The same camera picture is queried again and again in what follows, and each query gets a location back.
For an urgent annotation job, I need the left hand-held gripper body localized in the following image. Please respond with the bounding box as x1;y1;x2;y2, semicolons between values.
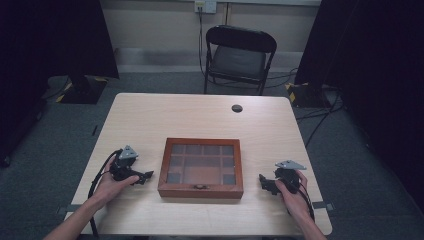
109;144;141;183

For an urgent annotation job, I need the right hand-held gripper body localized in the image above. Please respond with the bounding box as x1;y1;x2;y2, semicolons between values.
273;159;307;195

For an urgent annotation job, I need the wooden box with glass lid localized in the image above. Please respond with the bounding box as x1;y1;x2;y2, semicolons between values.
157;137;245;200

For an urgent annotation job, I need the person's right hand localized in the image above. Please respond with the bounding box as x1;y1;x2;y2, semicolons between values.
275;169;313;223

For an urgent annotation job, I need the person's left hand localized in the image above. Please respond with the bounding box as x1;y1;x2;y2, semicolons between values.
88;165;141;210

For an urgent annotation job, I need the grey tape strip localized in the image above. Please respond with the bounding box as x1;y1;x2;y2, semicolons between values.
311;200;336;212
55;203;85;215

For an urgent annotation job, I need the black stand base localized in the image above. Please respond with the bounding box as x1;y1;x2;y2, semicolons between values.
284;81;336;109
54;74;110;105

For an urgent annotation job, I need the black folding chair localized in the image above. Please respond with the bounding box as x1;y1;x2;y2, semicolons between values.
203;24;278;97

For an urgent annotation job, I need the black curtain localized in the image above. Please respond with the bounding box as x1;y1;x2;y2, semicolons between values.
0;0;120;168
294;0;424;214

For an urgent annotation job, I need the left hand-held gripper cable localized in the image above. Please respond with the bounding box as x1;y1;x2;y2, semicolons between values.
86;148;124;238

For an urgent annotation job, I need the hand-held gripper cable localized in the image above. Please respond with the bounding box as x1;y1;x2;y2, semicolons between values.
86;148;124;238
297;187;316;223

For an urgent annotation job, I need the right hand-held gripper cable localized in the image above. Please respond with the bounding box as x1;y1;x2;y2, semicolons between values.
297;187;316;223

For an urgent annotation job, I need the black floor cable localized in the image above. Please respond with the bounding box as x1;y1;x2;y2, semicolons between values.
295;89;346;148

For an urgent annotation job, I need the black wall socket cable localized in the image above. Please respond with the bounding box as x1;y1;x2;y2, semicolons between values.
197;5;207;79

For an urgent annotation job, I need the white wall socket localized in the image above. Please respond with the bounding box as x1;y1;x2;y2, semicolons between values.
194;0;218;15

